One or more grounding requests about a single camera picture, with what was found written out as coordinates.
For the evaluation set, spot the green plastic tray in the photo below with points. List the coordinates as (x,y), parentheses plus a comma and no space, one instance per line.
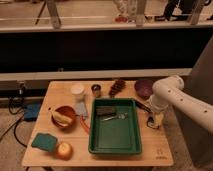
(117,136)

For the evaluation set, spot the bunch of dark grapes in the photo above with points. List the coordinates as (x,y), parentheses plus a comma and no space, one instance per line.
(117,87)

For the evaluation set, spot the purple bowl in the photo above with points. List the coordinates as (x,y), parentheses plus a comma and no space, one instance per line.
(143,88)

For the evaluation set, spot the teal sponge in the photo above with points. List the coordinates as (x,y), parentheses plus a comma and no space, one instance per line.
(45,142)

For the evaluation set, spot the red handled utensil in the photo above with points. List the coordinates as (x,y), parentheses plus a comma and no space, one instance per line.
(84,124)

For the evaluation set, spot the black dish brush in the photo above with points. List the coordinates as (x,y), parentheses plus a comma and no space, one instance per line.
(150,121)

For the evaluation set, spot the apple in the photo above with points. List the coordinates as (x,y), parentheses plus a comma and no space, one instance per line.
(64,151)

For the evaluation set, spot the wooden table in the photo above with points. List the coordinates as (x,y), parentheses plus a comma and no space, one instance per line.
(72,146)

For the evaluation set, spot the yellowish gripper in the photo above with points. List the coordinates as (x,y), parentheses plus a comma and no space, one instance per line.
(157,120)

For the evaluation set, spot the orange bowl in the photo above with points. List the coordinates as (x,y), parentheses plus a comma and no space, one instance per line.
(67,111)

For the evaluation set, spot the silver fork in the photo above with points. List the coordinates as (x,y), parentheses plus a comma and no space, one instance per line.
(119,116)

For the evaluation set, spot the dark sponge in tray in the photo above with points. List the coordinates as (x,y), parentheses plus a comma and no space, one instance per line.
(105,110)

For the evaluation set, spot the blue box on floor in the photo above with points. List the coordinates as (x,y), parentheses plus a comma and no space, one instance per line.
(31,112)

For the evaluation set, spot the white cup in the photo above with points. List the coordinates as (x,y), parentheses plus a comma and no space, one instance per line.
(77,91)

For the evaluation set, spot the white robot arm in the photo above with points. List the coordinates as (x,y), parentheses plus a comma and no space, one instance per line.
(170,91)

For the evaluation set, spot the small dark metal cup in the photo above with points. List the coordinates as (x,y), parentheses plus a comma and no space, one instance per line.
(96,90)

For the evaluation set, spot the banana in bowl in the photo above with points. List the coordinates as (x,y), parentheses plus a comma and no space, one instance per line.
(61,118)

